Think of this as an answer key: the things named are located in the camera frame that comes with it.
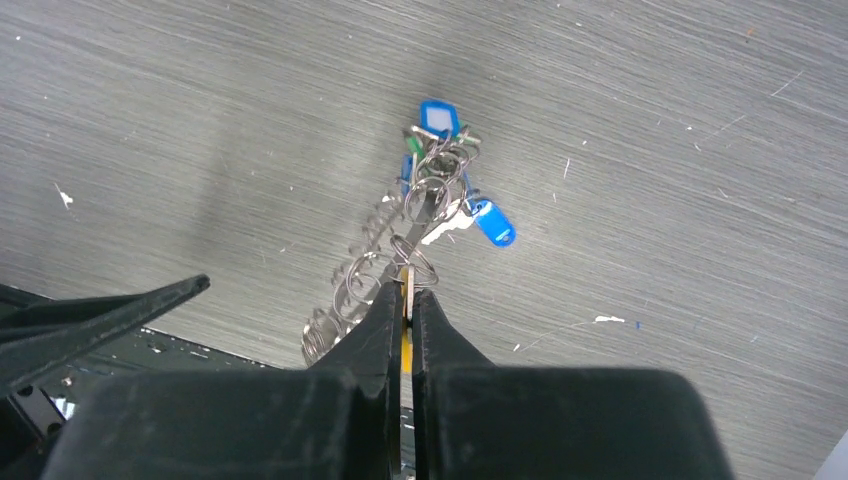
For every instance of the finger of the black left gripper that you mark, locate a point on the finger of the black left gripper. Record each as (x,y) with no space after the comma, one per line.
(40,335)

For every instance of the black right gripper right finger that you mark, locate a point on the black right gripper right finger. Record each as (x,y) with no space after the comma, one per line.
(478,420)

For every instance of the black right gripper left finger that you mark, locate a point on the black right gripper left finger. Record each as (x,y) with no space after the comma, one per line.
(338,419)

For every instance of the yellow key tag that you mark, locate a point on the yellow key tag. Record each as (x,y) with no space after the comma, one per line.
(408,292)

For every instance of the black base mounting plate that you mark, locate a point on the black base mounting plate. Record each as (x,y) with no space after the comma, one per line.
(34,413)

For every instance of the silver metal key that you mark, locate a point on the silver metal key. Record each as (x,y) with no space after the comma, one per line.
(460,220)

